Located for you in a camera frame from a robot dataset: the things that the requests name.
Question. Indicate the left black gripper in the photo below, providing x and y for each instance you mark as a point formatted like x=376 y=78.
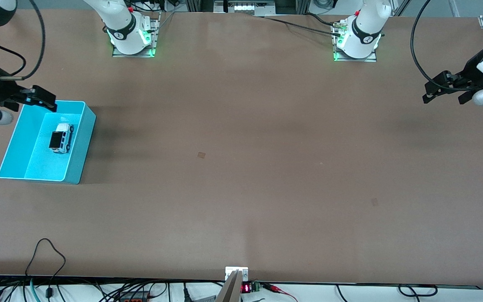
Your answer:
x=471 y=71

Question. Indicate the white jeep toy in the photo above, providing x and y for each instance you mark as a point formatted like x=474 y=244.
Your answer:
x=60 y=140

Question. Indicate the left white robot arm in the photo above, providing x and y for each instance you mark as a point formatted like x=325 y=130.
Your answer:
x=363 y=37

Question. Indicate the cyan plastic bin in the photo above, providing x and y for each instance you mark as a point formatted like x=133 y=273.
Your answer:
x=44 y=167

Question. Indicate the white socket strip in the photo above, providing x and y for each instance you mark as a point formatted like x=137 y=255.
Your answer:
x=250 y=7

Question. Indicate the red box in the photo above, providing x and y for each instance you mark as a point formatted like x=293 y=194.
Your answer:
x=134 y=299

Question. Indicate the red clip leads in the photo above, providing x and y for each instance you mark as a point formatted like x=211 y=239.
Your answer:
x=273 y=287

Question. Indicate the grey aluminium bar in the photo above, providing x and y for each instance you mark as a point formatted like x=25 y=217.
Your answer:
x=231 y=291

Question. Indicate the red digit display module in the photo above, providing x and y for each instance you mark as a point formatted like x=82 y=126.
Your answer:
x=246 y=288

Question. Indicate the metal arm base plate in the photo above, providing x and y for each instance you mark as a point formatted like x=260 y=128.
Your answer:
x=357 y=60
x=156 y=33

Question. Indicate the aluminium frame structure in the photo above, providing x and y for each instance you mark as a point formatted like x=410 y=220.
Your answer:
x=199 y=5

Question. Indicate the white bracket plate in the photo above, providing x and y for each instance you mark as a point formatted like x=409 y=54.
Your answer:
x=243 y=272

